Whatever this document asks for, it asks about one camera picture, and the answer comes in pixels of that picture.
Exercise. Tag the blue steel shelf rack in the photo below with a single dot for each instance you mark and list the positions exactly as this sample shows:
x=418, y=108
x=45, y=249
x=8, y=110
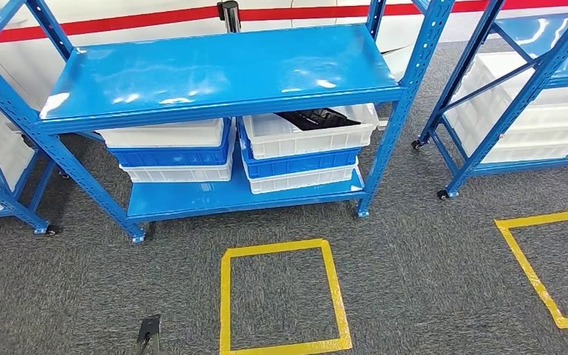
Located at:
x=0, y=196
x=215, y=68
x=509, y=115

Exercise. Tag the black parts in crate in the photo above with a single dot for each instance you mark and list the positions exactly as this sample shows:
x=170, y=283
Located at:
x=313, y=119

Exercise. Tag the yellow floor tape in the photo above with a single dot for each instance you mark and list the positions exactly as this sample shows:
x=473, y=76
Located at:
x=225, y=304
x=522, y=259

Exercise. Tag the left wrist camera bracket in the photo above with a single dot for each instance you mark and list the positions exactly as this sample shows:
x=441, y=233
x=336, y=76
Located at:
x=149, y=330

